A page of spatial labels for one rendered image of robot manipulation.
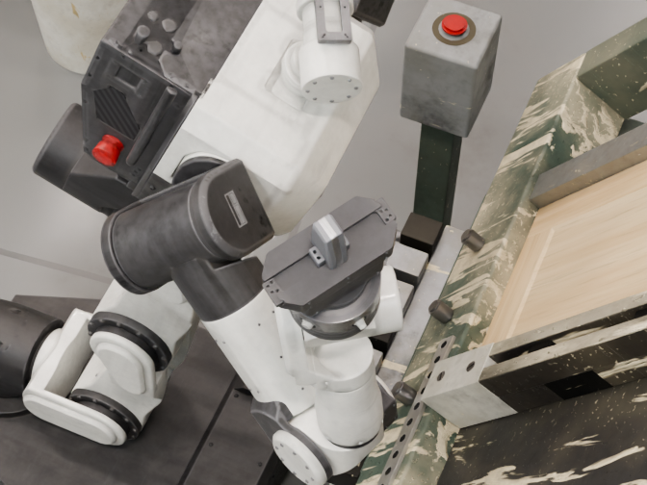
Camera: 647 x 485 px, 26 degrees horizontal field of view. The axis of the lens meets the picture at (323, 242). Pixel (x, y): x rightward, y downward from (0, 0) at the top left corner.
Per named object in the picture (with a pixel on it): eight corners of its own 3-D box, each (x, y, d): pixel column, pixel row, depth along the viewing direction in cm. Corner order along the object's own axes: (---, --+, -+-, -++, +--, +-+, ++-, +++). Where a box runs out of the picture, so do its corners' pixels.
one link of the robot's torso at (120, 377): (55, 427, 257) (80, 327, 215) (106, 339, 267) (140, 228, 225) (130, 466, 257) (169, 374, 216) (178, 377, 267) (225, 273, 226)
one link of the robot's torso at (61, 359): (27, 419, 259) (13, 386, 248) (79, 332, 269) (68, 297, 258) (125, 459, 255) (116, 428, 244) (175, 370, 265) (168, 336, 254)
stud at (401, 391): (410, 393, 192) (394, 381, 191) (421, 390, 190) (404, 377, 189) (403, 408, 191) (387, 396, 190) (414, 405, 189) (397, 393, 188)
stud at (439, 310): (447, 312, 199) (430, 300, 198) (456, 308, 197) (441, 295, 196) (440, 326, 198) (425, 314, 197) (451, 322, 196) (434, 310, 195)
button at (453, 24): (446, 18, 219) (447, 10, 217) (470, 26, 218) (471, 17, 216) (436, 37, 217) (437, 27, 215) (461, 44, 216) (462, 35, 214)
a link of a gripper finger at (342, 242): (316, 212, 112) (319, 235, 117) (339, 243, 111) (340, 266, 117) (333, 201, 112) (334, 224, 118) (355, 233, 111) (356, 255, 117)
